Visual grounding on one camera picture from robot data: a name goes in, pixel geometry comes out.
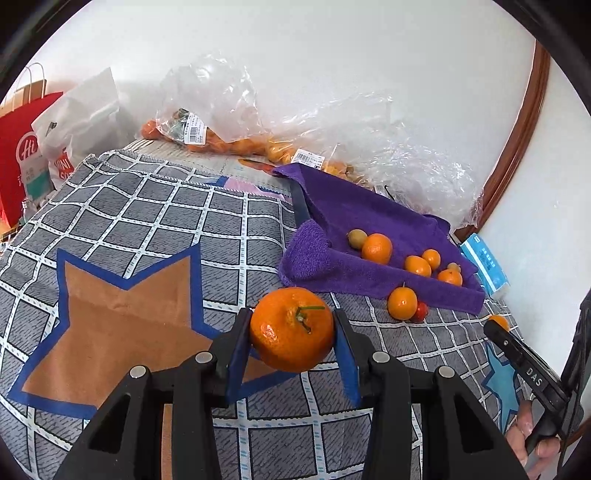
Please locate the blue tissue pack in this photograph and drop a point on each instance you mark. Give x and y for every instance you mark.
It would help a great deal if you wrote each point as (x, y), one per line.
(485, 267)

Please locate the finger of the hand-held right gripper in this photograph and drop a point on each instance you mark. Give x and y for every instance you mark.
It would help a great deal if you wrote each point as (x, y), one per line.
(505, 344)

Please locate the large yellow-green longan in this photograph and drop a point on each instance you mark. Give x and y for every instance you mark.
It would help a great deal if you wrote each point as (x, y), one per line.
(356, 238)

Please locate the purple towel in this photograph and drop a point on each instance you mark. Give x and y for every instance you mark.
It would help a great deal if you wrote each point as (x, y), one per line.
(360, 207)

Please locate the clear bag of mandarins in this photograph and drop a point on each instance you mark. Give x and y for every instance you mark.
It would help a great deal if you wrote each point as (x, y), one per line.
(207, 87)

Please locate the small orange with stem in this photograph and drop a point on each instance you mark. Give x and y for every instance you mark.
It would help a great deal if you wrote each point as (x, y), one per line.
(401, 303)

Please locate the red cherry tomato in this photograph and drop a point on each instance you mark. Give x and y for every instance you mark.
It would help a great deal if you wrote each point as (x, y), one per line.
(421, 313)

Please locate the grey checkered star blanket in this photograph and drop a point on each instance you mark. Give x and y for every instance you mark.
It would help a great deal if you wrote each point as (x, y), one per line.
(138, 221)

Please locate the brown wooden frame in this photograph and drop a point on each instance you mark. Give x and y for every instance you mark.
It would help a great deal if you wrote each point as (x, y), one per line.
(521, 138)

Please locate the white plastic bag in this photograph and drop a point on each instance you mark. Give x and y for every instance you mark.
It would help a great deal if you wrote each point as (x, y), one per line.
(83, 120)

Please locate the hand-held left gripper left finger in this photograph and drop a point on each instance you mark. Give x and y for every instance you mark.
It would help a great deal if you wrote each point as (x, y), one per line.
(238, 364)

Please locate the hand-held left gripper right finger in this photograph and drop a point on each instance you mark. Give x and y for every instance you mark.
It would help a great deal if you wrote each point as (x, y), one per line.
(348, 364)

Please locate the crumpled clear plastic bag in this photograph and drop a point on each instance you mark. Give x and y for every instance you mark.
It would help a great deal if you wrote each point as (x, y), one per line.
(429, 175)

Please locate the orange kumquat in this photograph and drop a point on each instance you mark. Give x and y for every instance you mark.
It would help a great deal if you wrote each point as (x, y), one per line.
(433, 256)
(417, 266)

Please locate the person's right hand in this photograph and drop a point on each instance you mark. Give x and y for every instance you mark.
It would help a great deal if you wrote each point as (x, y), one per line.
(521, 434)

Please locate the clear bag of kumquats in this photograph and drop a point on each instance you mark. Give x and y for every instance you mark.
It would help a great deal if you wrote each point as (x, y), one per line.
(323, 124)

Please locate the large orange with green stem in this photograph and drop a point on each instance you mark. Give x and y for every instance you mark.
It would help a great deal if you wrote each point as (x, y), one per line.
(286, 337)

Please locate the red paper bag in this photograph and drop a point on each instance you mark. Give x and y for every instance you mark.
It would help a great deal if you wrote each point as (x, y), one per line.
(14, 138)

